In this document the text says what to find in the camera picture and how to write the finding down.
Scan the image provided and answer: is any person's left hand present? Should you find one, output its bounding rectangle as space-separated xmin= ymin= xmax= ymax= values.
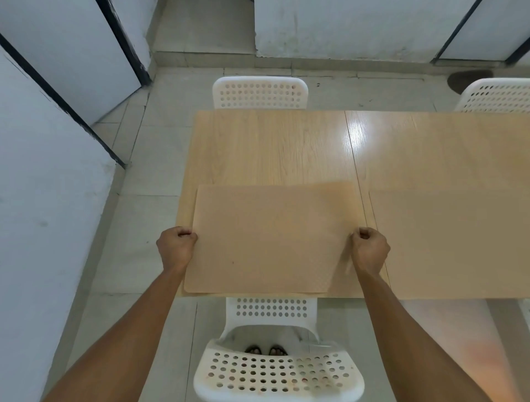
xmin=156 ymin=226 xmax=198 ymax=273

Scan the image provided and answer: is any person's right hand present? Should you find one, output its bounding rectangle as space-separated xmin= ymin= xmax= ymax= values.
xmin=351 ymin=227 xmax=391 ymax=273

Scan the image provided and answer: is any tan textured placemat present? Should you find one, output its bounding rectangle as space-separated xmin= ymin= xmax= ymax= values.
xmin=183 ymin=181 xmax=362 ymax=295
xmin=369 ymin=189 xmax=530 ymax=300

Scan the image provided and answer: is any person's right forearm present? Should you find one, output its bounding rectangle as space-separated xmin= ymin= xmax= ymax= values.
xmin=355 ymin=266 xmax=492 ymax=402

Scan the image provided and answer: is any person's left forearm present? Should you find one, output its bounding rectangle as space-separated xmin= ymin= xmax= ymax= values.
xmin=43 ymin=265 xmax=189 ymax=402

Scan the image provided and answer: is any white perforated plastic chair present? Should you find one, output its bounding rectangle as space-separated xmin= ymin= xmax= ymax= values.
xmin=193 ymin=296 xmax=366 ymax=402
xmin=212 ymin=76 xmax=309 ymax=110
xmin=453 ymin=78 xmax=530 ymax=113

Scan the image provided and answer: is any black partition frame bar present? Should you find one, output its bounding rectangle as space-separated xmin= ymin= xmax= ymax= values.
xmin=504 ymin=36 xmax=530 ymax=66
xmin=0 ymin=32 xmax=127 ymax=169
xmin=96 ymin=0 xmax=152 ymax=87
xmin=431 ymin=0 xmax=483 ymax=65

